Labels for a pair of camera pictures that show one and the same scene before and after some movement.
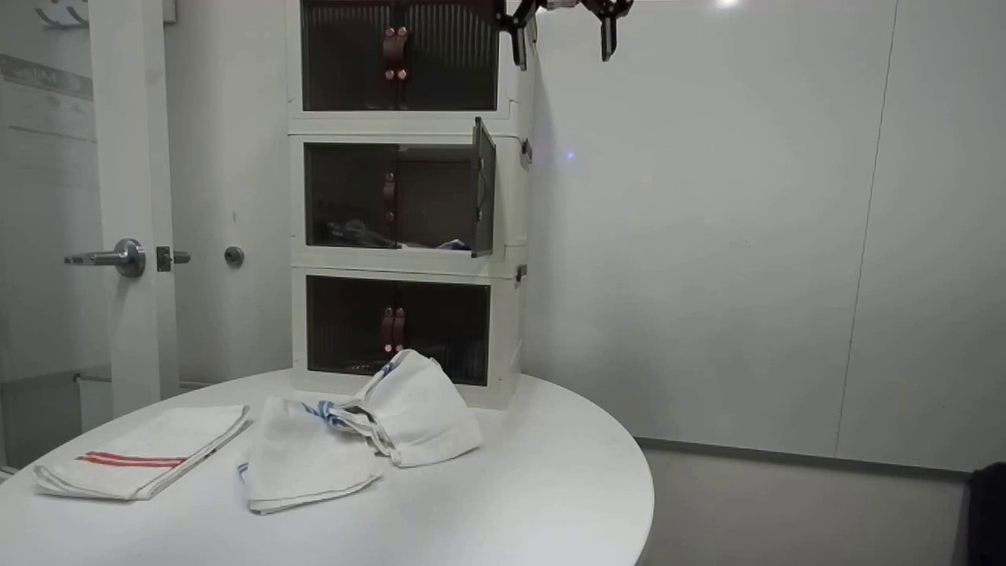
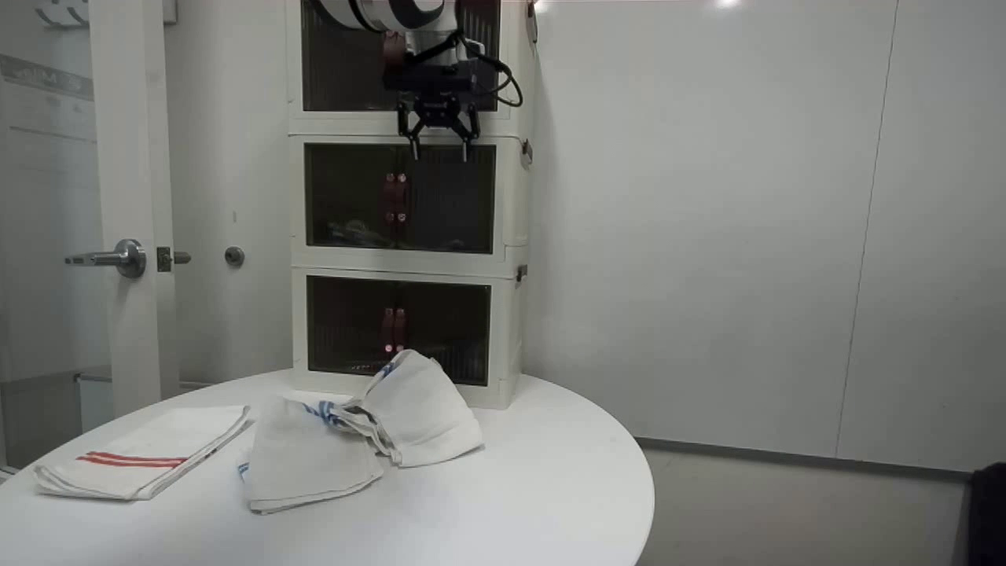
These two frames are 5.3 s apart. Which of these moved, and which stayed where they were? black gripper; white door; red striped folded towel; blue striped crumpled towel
Moved: black gripper
Stayed: red striped folded towel; blue striped crumpled towel; white door
